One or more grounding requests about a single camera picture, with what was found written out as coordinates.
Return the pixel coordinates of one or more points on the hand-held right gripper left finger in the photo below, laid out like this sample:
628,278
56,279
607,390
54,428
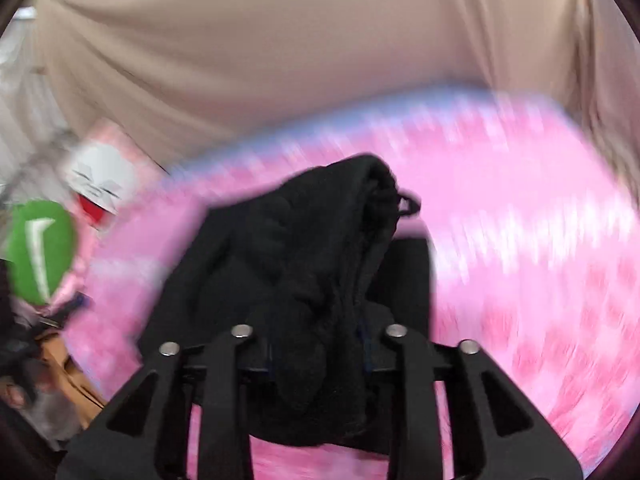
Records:
235,360

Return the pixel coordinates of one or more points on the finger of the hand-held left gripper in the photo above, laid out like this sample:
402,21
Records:
70,308

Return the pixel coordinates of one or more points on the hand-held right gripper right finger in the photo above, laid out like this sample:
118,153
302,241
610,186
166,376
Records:
407,360

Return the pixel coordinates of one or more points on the black pants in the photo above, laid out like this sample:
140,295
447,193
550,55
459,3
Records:
300,260

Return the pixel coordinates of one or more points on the brown cardboard box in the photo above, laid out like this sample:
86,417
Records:
70,375

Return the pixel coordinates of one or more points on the green cushion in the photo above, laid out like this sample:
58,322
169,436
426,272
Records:
42,250

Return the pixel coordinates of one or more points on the pink rose bed sheet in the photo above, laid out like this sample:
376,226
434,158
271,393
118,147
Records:
500,260

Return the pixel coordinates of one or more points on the cartoon rabbit pillow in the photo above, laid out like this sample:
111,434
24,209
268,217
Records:
100,172

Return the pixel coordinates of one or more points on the beige backdrop cloth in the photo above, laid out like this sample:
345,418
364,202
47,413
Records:
300,50

